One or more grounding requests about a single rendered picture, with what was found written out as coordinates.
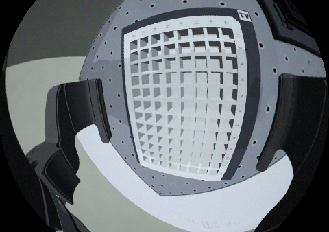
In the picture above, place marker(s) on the grey perforated base plate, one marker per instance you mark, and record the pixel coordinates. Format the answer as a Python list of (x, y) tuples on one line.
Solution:
[(103, 61)]

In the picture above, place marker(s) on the white well plate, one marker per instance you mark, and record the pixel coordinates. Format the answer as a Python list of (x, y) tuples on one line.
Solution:
[(168, 58)]

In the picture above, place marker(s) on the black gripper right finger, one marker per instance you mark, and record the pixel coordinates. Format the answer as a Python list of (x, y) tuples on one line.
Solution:
[(299, 127)]

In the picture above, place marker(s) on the black well plate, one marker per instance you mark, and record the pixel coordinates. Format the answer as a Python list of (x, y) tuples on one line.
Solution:
[(293, 16)]

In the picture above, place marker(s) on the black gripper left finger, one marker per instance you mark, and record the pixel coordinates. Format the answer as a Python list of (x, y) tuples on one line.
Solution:
[(70, 107)]

